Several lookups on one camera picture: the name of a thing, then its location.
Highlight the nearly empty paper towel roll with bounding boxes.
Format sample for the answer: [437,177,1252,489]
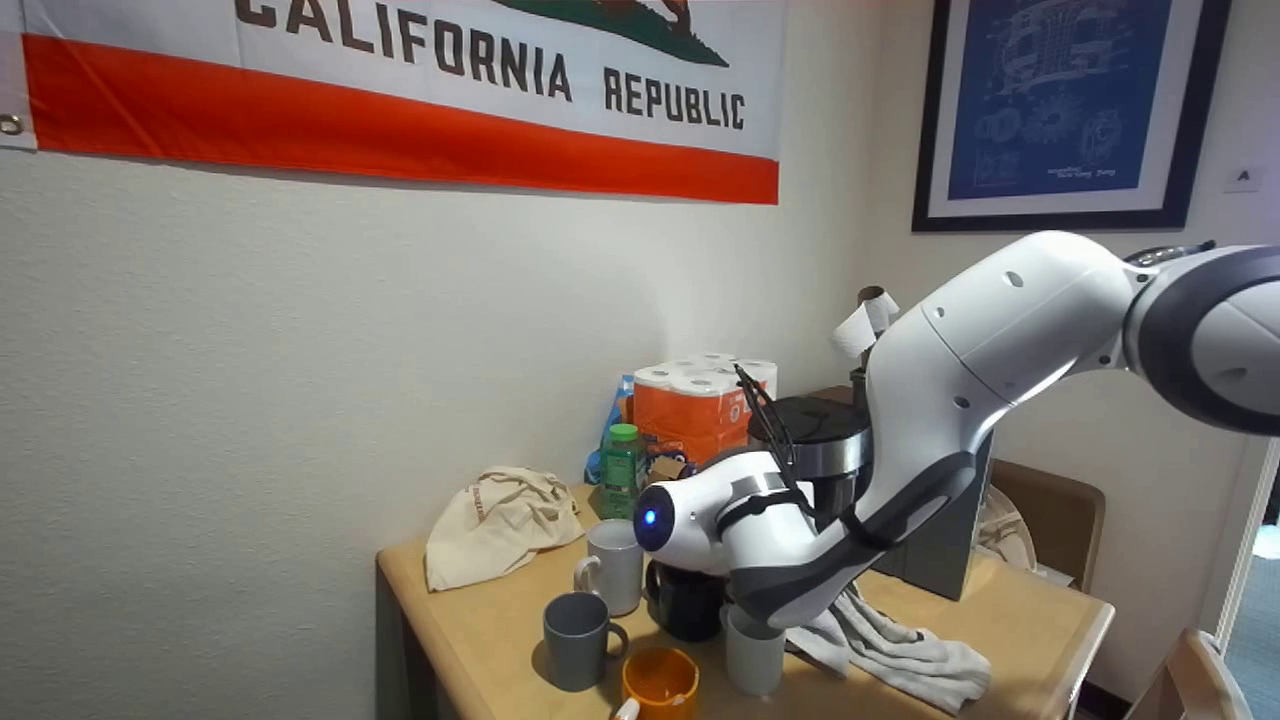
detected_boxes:
[833,278,909,372]

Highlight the grey plastic bin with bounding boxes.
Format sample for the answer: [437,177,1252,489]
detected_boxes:
[874,422,1005,605]

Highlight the light wooden chair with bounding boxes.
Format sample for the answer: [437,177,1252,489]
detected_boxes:
[1131,622,1257,720]

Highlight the blue spray bottle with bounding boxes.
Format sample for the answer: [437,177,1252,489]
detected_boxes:
[580,372,641,489]

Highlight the white door frame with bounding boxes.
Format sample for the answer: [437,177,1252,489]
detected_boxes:
[1196,434,1280,644]

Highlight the framed blue blueprint poster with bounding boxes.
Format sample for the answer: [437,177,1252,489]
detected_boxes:
[909,0,1236,234]

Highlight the California Republic flag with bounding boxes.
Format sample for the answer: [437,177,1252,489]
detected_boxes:
[0,0,790,212]

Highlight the white grey towel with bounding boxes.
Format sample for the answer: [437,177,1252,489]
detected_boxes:
[782,583,998,716]

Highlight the orange mug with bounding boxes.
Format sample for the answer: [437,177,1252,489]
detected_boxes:
[611,644,707,720]

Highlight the brown upholstered chair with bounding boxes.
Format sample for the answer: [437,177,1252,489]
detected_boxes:
[983,457,1111,592]

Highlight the pale grey ceramic mug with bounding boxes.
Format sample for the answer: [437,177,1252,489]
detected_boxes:
[571,514,652,621]

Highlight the paper towel pack orange wrap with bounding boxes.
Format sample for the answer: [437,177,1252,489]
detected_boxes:
[630,350,784,473]

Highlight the slate grey mug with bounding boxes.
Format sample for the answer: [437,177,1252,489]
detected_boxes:
[535,587,631,695]

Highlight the green plastic bottle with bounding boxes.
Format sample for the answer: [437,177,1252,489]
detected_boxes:
[590,421,652,524]

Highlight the beige canvas bag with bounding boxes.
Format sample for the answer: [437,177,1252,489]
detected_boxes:
[419,458,593,597]

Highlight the black mug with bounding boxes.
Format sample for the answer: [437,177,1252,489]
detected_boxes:
[646,557,733,644]

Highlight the beige patterned cloth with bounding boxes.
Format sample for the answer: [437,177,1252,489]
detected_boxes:
[974,483,1038,575]

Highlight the white printed mug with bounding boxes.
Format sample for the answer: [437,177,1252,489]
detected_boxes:
[716,605,794,701]

